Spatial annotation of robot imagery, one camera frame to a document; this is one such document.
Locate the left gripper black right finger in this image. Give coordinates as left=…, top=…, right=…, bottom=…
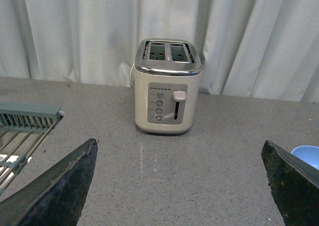
left=261, top=140, right=319, bottom=226

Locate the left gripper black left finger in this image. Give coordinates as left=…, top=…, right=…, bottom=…
left=0, top=138, right=98, bottom=226

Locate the blue bowl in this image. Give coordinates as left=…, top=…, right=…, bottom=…
left=291, top=145, right=319, bottom=170

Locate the green dish drying rack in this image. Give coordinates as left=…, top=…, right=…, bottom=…
left=0, top=102, right=64, bottom=194

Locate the white curtain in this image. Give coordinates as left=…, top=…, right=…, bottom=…
left=0, top=0, right=319, bottom=103

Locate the cream two-slot toaster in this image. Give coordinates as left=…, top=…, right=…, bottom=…
left=133, top=38, right=202, bottom=134

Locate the white toaster power cable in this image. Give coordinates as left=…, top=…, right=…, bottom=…
left=129, top=64, right=137, bottom=88

